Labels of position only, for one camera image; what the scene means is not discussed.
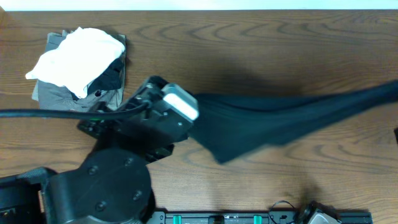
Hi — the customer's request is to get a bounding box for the grey folded garment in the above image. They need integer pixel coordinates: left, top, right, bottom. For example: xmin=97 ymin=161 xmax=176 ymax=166
xmin=32 ymin=80 xmax=123 ymax=112

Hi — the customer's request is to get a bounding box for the black folded garment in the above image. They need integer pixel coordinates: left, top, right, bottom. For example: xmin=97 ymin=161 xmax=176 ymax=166
xmin=87 ymin=58 xmax=124 ymax=97

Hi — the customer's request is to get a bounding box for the olive folded garment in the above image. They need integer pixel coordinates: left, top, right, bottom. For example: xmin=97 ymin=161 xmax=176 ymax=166
xmin=44 ymin=31 xmax=126 ymax=108

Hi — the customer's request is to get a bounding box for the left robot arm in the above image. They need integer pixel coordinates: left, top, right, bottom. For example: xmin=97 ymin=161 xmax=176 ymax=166
xmin=1 ymin=76 xmax=199 ymax=223

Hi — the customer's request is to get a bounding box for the black t-shirt with logo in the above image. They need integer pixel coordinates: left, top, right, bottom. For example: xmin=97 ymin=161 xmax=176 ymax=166
xmin=188 ymin=80 xmax=397 ymax=164

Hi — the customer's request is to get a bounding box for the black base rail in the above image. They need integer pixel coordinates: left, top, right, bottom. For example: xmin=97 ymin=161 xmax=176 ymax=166
xmin=147 ymin=211 xmax=373 ymax=224

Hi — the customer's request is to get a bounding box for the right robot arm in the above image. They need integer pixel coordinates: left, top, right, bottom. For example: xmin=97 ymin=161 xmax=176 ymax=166
xmin=289 ymin=129 xmax=397 ymax=223

